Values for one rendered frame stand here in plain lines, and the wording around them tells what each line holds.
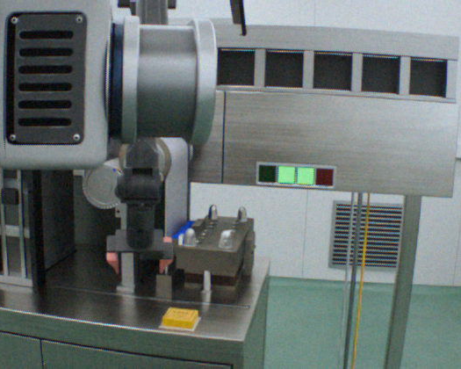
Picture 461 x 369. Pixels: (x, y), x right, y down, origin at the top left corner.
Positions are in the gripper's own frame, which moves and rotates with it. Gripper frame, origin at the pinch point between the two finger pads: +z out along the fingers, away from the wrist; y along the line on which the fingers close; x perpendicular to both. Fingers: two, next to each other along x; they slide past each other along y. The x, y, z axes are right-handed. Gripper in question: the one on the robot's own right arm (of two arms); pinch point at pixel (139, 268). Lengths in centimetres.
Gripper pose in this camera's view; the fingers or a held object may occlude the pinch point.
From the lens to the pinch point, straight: 126.2
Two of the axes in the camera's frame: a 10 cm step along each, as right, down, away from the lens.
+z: -1.2, 7.7, 6.2
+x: 1.5, 6.3, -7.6
